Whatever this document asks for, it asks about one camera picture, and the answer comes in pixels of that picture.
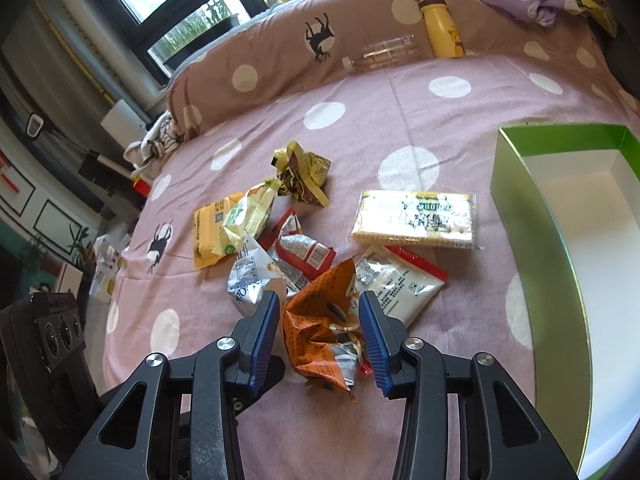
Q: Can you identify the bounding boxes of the orange snack bag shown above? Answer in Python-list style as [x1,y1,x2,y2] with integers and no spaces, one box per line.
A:
[281,259,363,392]

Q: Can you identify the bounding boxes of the yellow patterned cloth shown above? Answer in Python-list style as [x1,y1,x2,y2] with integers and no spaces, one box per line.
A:
[575,0,618,37]

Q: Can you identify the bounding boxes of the yellow brown wrapper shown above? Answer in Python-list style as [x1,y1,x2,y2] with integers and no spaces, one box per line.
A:
[271,141,331,207]

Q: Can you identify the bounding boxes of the orange-yellow bread packet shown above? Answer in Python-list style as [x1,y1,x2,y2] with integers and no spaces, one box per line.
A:
[193,193,243,269]

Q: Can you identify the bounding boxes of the clear plastic bottle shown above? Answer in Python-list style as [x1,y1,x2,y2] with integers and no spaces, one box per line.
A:
[342,35,420,74]

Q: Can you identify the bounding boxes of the white red-edged snack packet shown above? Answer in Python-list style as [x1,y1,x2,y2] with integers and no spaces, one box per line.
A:
[355,246,448,327]

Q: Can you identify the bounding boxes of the silver white snack bag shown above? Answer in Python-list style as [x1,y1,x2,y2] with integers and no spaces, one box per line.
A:
[227,234,286,316]

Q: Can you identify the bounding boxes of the red fries box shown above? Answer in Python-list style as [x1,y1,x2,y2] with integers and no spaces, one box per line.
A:
[132,176,151,198]

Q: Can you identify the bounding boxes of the cracker pack green label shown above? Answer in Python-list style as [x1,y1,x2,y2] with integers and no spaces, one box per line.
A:
[350,190,477,249]

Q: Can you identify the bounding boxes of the striped white cloth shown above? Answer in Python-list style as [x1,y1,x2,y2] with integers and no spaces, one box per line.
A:
[124,110,184,182]

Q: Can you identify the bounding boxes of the red snack packet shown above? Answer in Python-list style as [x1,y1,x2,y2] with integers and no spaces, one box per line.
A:
[259,207,336,292]

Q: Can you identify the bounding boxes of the green white cardboard box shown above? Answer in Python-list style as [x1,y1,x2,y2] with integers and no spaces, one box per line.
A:
[490,124,639,479]

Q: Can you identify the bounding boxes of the pale green snack bag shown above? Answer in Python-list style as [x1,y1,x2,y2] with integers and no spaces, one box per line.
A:
[213,178,282,256]

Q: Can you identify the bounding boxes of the yellow bear bottle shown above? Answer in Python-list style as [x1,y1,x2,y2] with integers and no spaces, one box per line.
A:
[418,0,466,58]

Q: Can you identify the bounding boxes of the brown polka dot bolster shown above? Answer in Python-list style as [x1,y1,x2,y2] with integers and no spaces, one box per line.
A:
[167,0,602,138]

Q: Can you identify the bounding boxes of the pink polka dot sheet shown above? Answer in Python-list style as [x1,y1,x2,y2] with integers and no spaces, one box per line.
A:
[102,49,640,480]

